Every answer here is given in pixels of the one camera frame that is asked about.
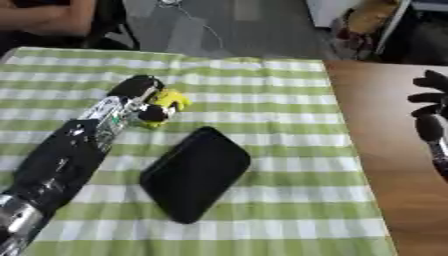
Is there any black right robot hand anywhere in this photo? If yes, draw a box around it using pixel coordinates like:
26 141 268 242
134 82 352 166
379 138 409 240
406 69 448 142

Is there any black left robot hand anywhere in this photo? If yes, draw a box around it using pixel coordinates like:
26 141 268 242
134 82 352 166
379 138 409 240
106 74 181 123

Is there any yellow toy object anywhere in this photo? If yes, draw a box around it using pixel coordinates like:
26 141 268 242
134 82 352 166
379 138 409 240
138 87 195 130

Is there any black box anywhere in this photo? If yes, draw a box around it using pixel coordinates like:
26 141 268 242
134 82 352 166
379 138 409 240
138 125 254 225

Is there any black chair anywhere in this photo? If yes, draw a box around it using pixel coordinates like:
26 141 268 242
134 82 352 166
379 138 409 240
80 0 142 51

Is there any bag with yellow contents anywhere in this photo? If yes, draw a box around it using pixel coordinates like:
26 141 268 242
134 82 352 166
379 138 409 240
327 0 413 62

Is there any person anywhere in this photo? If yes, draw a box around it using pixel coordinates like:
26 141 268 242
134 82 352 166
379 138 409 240
0 0 98 38

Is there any white cable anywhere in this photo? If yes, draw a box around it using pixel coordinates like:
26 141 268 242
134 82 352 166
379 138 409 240
155 0 226 50

